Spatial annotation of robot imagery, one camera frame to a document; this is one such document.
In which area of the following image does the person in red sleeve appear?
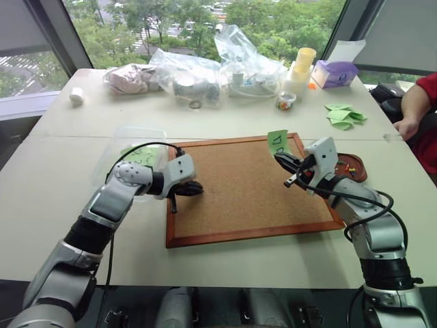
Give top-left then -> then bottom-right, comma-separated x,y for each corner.
411,72 -> 437,187

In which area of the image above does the clear plastic box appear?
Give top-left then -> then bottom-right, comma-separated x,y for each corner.
91,125 -> 172,203

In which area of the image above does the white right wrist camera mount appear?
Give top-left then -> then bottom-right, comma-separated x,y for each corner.
302,136 -> 339,196

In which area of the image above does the large clear plastic bag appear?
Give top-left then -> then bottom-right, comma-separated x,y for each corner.
214,24 -> 290,99

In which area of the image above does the black bag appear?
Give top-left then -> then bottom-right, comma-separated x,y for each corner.
369,83 -> 408,123

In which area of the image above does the brown oval tray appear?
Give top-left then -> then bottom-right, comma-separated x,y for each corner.
336,152 -> 369,185

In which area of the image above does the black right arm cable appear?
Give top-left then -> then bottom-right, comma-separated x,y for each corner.
295,163 -> 409,244

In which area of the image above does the green note with black drawing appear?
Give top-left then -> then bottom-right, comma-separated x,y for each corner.
267,129 -> 291,159

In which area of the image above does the dark window frame post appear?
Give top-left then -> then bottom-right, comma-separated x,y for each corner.
320,0 -> 386,62
25,0 -> 95,74

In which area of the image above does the grey rounded shape under table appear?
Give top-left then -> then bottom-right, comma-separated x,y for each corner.
158,286 -> 195,328

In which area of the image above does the green note with scribbles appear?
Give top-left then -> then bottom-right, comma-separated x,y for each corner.
119,145 -> 165,169

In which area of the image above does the clear bag with pink contents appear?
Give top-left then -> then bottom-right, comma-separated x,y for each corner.
102,62 -> 162,96

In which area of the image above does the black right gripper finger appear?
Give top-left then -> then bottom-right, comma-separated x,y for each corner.
274,152 -> 305,172
283,172 -> 305,189

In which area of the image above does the person's bare hand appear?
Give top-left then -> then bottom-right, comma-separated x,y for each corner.
393,117 -> 420,141

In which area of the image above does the yellow plastic cup stack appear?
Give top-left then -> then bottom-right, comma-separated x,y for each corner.
292,47 -> 317,74

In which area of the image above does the clear bag with grey can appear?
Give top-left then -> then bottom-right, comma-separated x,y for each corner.
149,47 -> 227,111

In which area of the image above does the purple tissue box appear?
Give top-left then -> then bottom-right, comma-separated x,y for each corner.
311,59 -> 360,90

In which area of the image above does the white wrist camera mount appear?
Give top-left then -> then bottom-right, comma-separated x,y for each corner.
155,153 -> 197,201
302,136 -> 339,196

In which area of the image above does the wood framed cork board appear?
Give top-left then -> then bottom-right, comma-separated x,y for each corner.
165,133 -> 346,249

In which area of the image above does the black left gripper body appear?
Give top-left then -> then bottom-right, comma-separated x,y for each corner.
174,180 -> 205,197

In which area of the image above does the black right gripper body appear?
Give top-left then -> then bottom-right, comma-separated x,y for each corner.
297,155 -> 317,191

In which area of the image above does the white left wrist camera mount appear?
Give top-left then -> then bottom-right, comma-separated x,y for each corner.
155,153 -> 197,201

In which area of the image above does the white plastic container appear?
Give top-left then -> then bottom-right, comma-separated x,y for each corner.
284,61 -> 313,100

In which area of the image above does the white tape roll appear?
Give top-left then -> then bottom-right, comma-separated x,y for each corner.
69,87 -> 85,107

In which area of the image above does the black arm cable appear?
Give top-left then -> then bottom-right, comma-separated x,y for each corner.
104,141 -> 184,288
295,163 -> 409,244

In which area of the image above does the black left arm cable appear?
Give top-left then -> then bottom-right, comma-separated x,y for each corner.
104,141 -> 184,288

